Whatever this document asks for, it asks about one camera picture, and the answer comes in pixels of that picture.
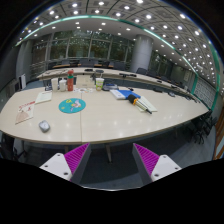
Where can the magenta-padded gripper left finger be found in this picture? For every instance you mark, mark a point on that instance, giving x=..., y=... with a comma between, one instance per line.
x=77, y=156

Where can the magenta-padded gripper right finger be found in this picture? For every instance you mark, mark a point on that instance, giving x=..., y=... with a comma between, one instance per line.
x=146, y=158

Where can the silver computer mouse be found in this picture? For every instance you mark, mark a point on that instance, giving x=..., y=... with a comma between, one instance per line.
x=44, y=126

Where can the round teal cartoon mouse pad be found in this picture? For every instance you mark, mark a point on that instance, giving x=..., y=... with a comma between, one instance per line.
x=72, y=105

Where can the black office chairs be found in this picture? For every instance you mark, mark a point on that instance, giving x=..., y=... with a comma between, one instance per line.
x=200, y=128

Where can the colourful sticker sheet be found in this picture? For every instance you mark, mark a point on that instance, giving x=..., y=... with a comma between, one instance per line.
x=83, y=89

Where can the white paper booklet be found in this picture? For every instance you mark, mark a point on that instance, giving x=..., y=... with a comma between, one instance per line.
x=43, y=97

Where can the red and white fan booklet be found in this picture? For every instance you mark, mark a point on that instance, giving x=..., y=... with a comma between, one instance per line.
x=25, y=112

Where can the blue and white book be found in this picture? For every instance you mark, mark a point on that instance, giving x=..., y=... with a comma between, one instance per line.
x=121, y=94

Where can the white lidded mug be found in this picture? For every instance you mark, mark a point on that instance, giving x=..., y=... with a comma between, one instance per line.
x=62, y=85

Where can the green-printed paper cup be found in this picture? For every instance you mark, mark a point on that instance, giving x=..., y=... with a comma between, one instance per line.
x=99, y=84

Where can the stack of white paper cups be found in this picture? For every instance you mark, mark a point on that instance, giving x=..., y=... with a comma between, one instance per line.
x=54, y=84

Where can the dark conference microphone unit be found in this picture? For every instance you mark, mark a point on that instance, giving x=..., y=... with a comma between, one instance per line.
x=110, y=87
x=47, y=85

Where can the red drink bottle green band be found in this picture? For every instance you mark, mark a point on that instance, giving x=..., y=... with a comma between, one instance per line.
x=70, y=80

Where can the long curved conference table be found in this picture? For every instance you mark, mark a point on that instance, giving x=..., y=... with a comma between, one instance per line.
x=113, y=74

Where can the white standing appliance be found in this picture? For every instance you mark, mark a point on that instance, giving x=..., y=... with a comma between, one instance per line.
x=22, y=81

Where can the round ceiling lights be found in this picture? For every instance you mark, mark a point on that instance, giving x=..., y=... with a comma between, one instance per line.
x=126, y=7

